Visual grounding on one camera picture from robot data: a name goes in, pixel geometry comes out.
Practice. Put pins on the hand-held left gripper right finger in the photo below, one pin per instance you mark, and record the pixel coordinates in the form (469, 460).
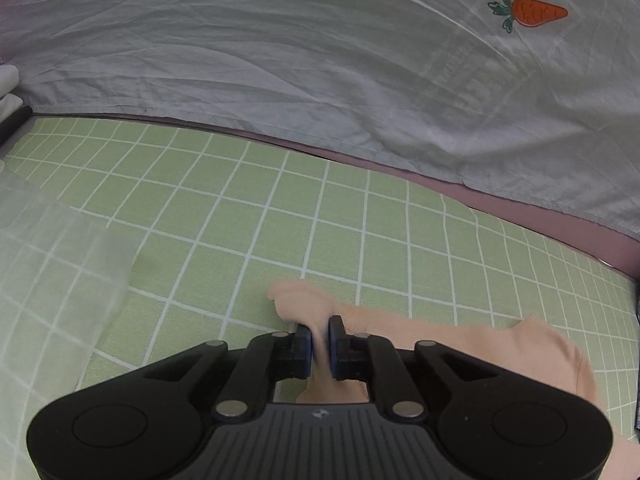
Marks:
(336, 357)

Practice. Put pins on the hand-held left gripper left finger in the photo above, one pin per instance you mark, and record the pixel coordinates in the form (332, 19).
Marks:
(304, 357)

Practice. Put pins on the peach long-sleeve shirt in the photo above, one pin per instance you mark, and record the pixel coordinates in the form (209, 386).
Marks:
(500, 350)

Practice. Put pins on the green grid bed sheet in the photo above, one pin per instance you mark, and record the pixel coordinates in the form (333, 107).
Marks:
(300, 220)

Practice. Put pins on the grey carrot-print sheet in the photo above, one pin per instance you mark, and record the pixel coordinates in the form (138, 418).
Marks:
(300, 60)

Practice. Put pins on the black folded cloth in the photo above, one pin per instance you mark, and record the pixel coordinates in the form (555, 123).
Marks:
(12, 122)

